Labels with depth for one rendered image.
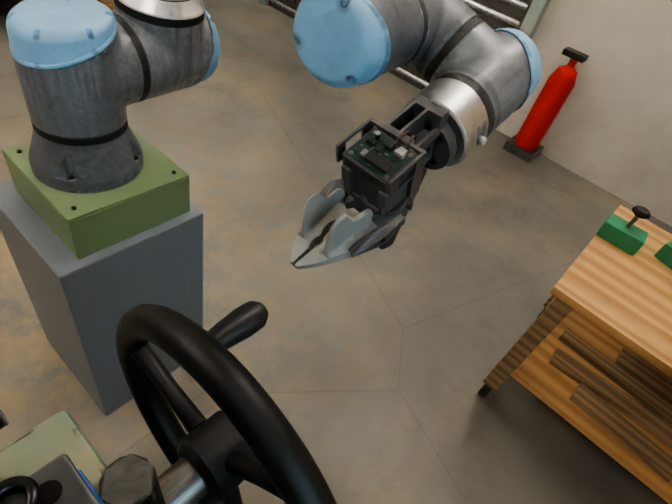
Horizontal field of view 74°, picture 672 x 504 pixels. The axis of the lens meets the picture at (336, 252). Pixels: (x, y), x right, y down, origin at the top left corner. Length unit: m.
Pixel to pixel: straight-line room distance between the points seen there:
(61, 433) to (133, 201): 0.66
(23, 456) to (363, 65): 0.38
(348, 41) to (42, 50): 0.50
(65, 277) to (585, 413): 1.33
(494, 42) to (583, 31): 2.34
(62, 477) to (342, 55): 0.38
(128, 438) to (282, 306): 0.59
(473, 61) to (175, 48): 0.54
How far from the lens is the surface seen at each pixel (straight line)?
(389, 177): 0.42
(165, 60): 0.90
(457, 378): 1.57
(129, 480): 0.26
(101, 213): 0.89
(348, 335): 1.52
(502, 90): 0.55
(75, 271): 0.92
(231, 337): 0.35
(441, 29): 0.57
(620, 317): 1.24
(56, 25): 0.83
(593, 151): 3.00
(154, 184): 0.93
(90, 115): 0.85
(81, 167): 0.89
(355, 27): 0.44
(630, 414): 1.58
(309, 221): 0.44
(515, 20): 2.98
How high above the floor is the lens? 1.21
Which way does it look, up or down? 44 degrees down
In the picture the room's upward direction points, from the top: 17 degrees clockwise
